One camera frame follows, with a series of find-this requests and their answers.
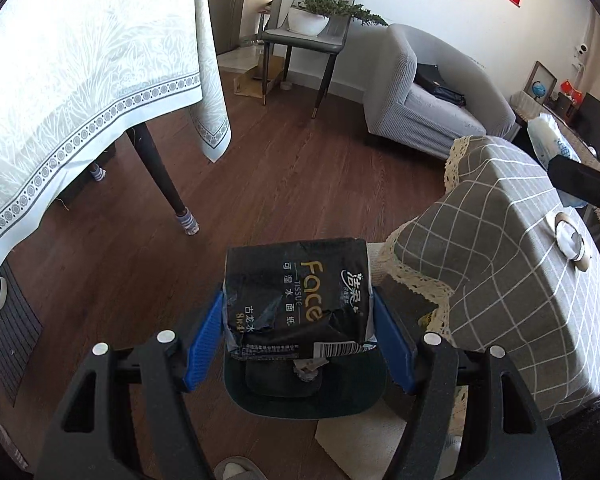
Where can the grey slipper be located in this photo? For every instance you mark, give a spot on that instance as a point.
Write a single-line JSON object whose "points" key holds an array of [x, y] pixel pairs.
{"points": [[240, 467]]}

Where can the black ribbed floor mat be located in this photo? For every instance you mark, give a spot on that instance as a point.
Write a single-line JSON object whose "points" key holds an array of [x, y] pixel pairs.
{"points": [[10, 350]]}

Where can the flat cardboard box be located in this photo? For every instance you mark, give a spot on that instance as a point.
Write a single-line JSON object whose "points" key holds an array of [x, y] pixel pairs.
{"points": [[250, 85]]}

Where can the black bag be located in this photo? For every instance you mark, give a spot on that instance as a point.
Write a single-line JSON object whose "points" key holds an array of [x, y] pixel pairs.
{"points": [[440, 92]]}

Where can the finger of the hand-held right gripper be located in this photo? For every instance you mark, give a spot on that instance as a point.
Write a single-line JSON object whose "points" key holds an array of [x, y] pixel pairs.
{"points": [[580, 180]]}

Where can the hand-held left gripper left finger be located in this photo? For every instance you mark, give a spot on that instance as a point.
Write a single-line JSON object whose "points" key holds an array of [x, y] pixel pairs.
{"points": [[205, 340]]}

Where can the round table with checked tablecloth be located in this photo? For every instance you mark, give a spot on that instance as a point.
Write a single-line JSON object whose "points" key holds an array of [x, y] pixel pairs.
{"points": [[505, 285]]}

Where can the framed picture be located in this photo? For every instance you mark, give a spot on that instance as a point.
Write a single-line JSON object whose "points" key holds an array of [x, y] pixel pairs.
{"points": [[542, 70]]}

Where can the small blue globe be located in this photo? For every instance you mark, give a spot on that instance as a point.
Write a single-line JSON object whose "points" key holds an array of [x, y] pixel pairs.
{"points": [[539, 89]]}

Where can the table with white patterned cloth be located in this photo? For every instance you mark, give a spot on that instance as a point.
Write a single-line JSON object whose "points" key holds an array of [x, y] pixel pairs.
{"points": [[80, 85]]}

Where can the black trash bin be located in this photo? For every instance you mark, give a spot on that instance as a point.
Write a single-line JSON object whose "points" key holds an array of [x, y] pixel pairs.
{"points": [[305, 405]]}

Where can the grey armchair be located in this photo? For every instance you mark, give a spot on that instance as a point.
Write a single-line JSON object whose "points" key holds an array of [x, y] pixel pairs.
{"points": [[405, 125]]}

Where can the grey door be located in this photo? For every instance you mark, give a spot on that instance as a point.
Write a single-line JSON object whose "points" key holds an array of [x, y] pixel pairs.
{"points": [[250, 0]]}

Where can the black tissue pack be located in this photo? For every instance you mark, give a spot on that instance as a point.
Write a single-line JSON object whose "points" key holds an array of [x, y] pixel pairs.
{"points": [[300, 290]]}

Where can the small red flag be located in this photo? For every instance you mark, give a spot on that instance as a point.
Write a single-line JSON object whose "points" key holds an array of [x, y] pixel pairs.
{"points": [[576, 93], [566, 86]]}

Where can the dark wooden box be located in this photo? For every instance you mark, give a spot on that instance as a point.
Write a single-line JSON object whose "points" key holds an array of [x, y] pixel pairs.
{"points": [[565, 107]]}

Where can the potted plant in white pot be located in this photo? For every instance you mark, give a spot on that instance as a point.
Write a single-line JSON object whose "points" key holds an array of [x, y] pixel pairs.
{"points": [[305, 22]]}

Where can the white tape roll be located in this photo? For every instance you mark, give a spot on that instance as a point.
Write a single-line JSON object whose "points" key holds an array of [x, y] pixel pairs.
{"points": [[582, 257]]}

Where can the white security camera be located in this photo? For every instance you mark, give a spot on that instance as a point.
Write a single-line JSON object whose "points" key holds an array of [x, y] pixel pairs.
{"points": [[581, 51]]}

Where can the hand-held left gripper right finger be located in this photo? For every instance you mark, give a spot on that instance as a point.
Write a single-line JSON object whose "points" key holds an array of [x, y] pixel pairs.
{"points": [[392, 345]]}

